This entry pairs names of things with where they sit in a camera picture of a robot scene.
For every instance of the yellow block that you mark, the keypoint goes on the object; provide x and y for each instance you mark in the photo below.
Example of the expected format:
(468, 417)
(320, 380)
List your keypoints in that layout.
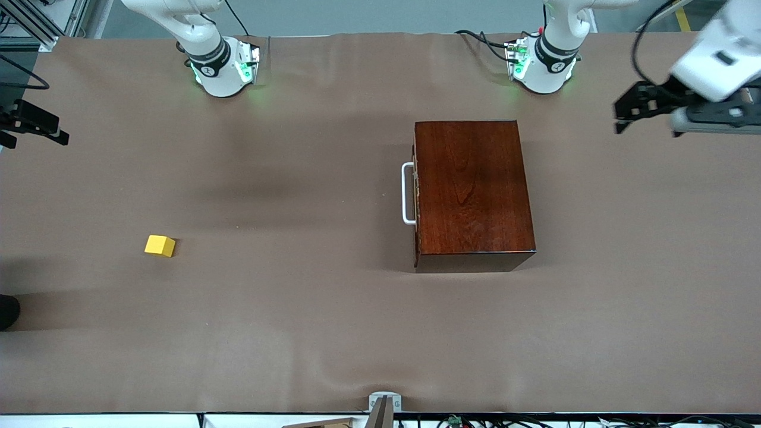
(159, 246)

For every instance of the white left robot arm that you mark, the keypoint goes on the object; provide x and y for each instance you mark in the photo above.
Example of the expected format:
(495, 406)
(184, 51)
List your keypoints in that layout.
(553, 71)

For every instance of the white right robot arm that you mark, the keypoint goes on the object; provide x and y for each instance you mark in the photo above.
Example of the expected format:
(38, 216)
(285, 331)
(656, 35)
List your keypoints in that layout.
(214, 71)

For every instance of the dark red wooden cabinet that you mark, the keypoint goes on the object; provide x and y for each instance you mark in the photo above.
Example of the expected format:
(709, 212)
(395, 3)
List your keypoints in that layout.
(475, 190)

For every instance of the black round object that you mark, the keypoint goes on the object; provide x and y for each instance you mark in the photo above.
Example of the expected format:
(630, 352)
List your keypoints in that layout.
(7, 312)

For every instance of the brown table cloth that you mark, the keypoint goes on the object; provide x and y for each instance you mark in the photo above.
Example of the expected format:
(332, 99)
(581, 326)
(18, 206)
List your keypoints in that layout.
(297, 333)

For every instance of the green terminal connector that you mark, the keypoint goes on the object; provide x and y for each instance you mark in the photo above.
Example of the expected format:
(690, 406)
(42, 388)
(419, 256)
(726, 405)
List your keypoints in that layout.
(455, 420)

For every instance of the light wooden board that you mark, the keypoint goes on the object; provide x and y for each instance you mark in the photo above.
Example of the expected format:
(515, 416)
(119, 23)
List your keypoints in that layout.
(327, 424)

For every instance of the aluminium frame with black bars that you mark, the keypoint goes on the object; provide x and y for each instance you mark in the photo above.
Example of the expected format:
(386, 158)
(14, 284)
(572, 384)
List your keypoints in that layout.
(71, 18)

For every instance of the aluminium camera stand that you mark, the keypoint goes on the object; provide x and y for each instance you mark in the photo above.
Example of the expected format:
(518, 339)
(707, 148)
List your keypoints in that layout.
(383, 410)

